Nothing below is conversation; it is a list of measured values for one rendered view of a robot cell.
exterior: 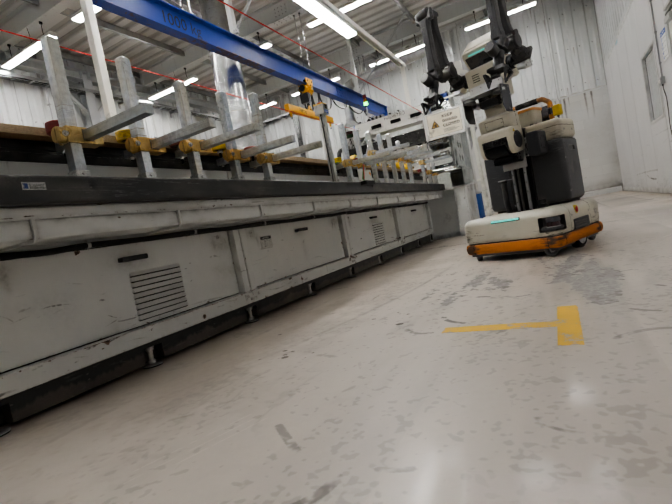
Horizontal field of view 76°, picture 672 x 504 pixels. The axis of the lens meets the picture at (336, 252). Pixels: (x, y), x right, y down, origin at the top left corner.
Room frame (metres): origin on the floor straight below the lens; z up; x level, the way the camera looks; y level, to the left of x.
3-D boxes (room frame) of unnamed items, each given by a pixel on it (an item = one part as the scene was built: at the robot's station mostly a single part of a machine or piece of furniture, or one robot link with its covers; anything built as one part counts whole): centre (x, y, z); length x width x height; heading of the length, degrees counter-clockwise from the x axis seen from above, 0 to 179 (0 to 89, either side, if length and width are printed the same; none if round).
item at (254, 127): (1.78, 0.40, 0.84); 0.43 x 0.03 x 0.04; 62
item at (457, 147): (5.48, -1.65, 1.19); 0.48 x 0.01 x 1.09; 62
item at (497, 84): (2.67, -1.09, 0.99); 0.28 x 0.16 x 0.22; 39
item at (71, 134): (1.36, 0.72, 0.83); 0.14 x 0.06 x 0.05; 152
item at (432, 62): (2.73, -0.81, 1.40); 0.11 x 0.06 x 0.43; 40
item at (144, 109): (1.34, 0.63, 0.83); 0.43 x 0.03 x 0.04; 62
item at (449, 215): (6.14, -1.19, 0.95); 1.65 x 0.70 x 1.90; 62
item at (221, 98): (2.01, 0.38, 0.87); 0.04 x 0.04 x 0.48; 62
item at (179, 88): (1.79, 0.50, 0.87); 0.04 x 0.04 x 0.48; 62
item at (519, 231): (2.86, -1.31, 0.16); 0.67 x 0.64 x 0.25; 129
